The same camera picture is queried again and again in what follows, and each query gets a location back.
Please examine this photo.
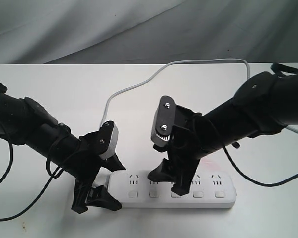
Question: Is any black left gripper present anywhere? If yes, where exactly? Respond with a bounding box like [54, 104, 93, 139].
[71, 131, 126, 213]

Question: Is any white five-socket power strip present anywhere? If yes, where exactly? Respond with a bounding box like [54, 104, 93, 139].
[108, 170, 237, 209]

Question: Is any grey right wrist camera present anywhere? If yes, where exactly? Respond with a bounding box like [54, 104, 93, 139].
[151, 95, 176, 147]

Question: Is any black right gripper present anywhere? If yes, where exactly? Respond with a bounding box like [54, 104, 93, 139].
[147, 105, 211, 195]

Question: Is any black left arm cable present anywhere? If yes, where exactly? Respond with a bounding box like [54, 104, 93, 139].
[0, 138, 80, 222]

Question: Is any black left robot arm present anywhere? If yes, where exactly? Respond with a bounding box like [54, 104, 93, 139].
[0, 83, 124, 214]

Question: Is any grey power cable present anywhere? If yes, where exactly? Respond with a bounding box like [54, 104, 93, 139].
[99, 58, 298, 138]

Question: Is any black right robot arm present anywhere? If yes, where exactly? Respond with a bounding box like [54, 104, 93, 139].
[148, 63, 298, 196]

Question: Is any white backdrop cloth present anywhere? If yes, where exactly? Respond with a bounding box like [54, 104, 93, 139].
[0, 0, 298, 64]

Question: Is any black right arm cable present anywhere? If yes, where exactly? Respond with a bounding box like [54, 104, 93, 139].
[221, 143, 298, 186]

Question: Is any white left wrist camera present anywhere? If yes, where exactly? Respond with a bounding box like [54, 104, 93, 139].
[98, 120, 119, 160]

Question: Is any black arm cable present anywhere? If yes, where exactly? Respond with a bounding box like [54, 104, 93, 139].
[221, 143, 298, 186]
[0, 138, 80, 222]

